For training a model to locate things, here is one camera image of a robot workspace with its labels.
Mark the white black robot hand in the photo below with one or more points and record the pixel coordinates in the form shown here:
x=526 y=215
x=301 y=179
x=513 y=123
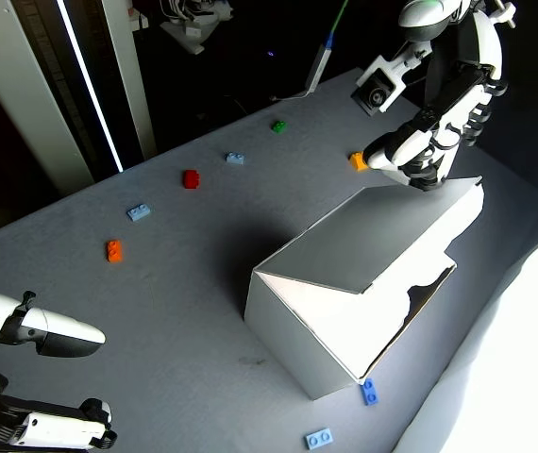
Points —
x=38 y=325
x=453 y=94

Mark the cardboard box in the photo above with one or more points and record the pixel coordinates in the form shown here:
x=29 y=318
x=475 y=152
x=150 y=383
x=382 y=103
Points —
x=344 y=292

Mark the small orange toy brick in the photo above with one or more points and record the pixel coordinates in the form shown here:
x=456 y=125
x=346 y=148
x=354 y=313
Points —
x=114 y=251

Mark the yellow orange toy brick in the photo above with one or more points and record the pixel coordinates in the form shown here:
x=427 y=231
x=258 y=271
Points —
x=358 y=161

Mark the grey table cloth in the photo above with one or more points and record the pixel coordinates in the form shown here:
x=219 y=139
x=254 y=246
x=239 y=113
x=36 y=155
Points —
x=156 y=307

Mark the green toy brick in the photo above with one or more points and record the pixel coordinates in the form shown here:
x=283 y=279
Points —
x=279 y=126

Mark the red toy brick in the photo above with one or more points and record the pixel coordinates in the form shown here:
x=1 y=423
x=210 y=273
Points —
x=191 y=179

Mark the tiny grey blue toy brick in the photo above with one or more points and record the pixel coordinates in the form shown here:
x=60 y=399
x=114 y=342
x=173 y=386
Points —
x=235 y=158

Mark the dark panel with light strip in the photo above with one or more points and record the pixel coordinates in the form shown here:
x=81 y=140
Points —
x=73 y=94

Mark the white sheet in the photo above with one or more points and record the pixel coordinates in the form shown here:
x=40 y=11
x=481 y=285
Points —
x=509 y=354

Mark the light blue flat toy brick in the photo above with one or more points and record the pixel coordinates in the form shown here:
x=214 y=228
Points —
x=320 y=439

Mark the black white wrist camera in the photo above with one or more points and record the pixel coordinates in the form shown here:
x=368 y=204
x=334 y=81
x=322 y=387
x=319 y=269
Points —
x=377 y=89

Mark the wide white post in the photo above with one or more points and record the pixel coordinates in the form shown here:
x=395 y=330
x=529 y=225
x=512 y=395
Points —
x=5 y=71

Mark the narrow white post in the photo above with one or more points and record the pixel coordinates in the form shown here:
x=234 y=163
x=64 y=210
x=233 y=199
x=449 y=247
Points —
x=131 y=71

